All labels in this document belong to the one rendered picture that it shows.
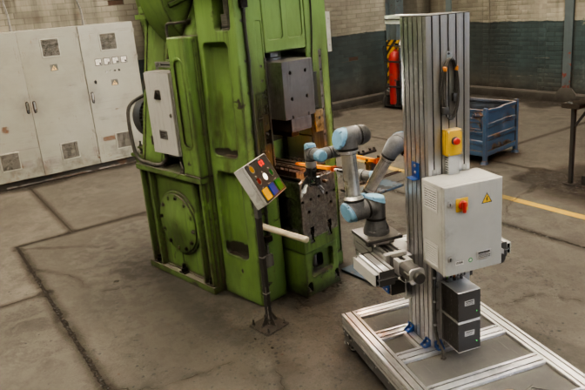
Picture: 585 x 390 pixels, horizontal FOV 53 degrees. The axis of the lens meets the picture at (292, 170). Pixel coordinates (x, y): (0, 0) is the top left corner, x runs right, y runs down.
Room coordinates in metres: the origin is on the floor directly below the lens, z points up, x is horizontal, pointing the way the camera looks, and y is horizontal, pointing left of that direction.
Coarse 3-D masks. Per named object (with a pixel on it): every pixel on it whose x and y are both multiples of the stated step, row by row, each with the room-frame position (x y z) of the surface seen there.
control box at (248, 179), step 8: (256, 160) 3.64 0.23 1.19; (264, 160) 3.72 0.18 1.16; (240, 168) 3.47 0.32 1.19; (248, 168) 3.50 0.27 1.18; (256, 168) 3.58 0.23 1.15; (264, 168) 3.65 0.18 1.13; (272, 168) 3.74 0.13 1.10; (240, 176) 3.47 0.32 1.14; (248, 176) 3.45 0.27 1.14; (256, 176) 3.52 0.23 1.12; (272, 176) 3.68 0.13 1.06; (248, 184) 3.46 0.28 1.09; (256, 184) 3.46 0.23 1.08; (264, 184) 3.53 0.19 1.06; (248, 192) 3.46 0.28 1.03; (256, 192) 3.44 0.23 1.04; (280, 192) 3.63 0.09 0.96; (256, 200) 3.44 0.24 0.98; (264, 200) 3.42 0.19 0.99
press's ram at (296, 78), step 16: (272, 64) 4.03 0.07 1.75; (288, 64) 4.02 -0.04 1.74; (304, 64) 4.12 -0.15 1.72; (272, 80) 4.04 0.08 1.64; (288, 80) 4.01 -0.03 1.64; (304, 80) 4.11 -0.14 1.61; (272, 96) 4.05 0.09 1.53; (288, 96) 4.00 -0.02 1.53; (304, 96) 4.11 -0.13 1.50; (272, 112) 4.07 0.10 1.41; (288, 112) 3.99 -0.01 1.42; (304, 112) 4.10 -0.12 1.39
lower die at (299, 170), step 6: (276, 162) 4.29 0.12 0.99; (282, 162) 4.25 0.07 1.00; (294, 162) 4.21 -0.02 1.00; (300, 162) 4.23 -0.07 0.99; (276, 168) 4.16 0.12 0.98; (282, 168) 4.15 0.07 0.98; (294, 168) 4.08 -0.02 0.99; (300, 168) 4.07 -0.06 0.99; (282, 174) 4.11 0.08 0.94; (288, 174) 4.06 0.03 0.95; (294, 174) 4.02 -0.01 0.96; (300, 174) 4.04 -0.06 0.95
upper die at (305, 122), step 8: (272, 120) 4.15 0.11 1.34; (280, 120) 4.09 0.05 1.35; (288, 120) 4.03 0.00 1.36; (296, 120) 4.04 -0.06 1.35; (304, 120) 4.09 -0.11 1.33; (272, 128) 4.15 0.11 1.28; (280, 128) 4.09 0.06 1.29; (288, 128) 4.03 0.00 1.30; (296, 128) 4.04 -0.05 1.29; (304, 128) 4.09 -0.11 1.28
